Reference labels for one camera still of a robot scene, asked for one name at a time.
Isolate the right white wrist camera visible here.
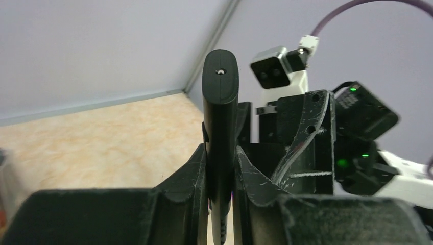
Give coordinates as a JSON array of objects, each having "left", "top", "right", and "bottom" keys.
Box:
[{"left": 250, "top": 35, "right": 319, "bottom": 105}]

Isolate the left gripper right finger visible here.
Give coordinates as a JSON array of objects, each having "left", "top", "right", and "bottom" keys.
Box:
[{"left": 233, "top": 147, "right": 431, "bottom": 244}]

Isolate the black remote control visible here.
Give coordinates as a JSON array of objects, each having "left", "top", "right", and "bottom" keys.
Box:
[{"left": 202, "top": 49, "right": 239, "bottom": 244}]

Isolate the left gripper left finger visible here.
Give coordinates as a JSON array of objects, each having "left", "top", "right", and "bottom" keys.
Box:
[{"left": 2, "top": 145, "right": 207, "bottom": 244}]

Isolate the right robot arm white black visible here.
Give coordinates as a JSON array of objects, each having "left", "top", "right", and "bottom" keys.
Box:
[{"left": 243, "top": 81, "right": 432, "bottom": 210}]

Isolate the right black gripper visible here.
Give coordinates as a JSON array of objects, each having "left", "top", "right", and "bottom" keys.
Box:
[{"left": 238, "top": 90, "right": 335, "bottom": 195}]

